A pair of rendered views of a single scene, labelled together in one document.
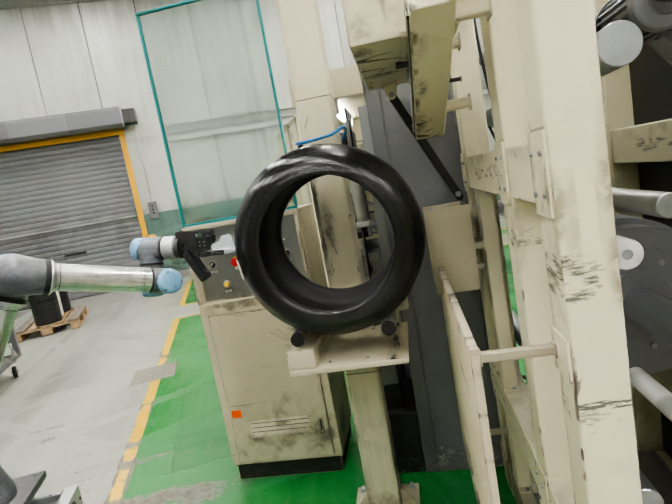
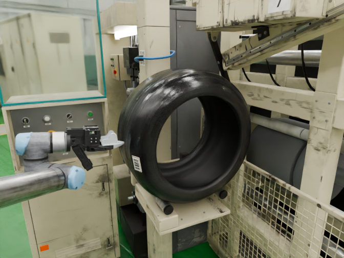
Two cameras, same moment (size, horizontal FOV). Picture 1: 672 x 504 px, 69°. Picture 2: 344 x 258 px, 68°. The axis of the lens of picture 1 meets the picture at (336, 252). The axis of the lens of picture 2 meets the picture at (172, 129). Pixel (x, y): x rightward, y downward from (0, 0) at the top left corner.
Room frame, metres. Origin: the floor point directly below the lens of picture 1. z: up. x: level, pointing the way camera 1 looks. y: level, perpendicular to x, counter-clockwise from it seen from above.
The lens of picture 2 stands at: (0.66, 0.67, 1.54)
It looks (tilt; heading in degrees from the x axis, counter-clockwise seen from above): 17 degrees down; 326
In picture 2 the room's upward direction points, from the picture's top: 1 degrees counter-clockwise
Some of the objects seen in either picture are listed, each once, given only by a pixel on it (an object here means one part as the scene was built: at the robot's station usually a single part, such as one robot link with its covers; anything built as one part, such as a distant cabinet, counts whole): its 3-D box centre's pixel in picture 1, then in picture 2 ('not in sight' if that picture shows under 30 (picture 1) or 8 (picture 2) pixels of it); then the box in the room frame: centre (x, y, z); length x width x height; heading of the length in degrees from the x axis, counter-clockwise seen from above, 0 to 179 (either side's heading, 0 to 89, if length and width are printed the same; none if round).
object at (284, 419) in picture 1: (274, 338); (69, 187); (2.40, 0.38, 0.63); 0.56 x 0.41 x 1.27; 81
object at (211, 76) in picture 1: (217, 111); (45, 11); (2.23, 0.40, 1.74); 0.55 x 0.02 x 0.95; 81
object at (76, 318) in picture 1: (48, 302); not in sight; (7.12, 4.28, 0.38); 1.20 x 0.80 x 0.76; 20
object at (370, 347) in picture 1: (353, 346); (179, 201); (1.60, 0.00, 0.80); 0.37 x 0.36 x 0.02; 81
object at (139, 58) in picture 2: (322, 139); (154, 56); (1.85, -0.02, 1.51); 0.19 x 0.19 x 0.06; 81
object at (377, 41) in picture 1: (398, 38); (257, 7); (1.43, -0.28, 1.71); 0.61 x 0.25 x 0.15; 171
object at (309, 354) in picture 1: (311, 340); (154, 202); (1.62, 0.14, 0.83); 0.36 x 0.09 x 0.06; 171
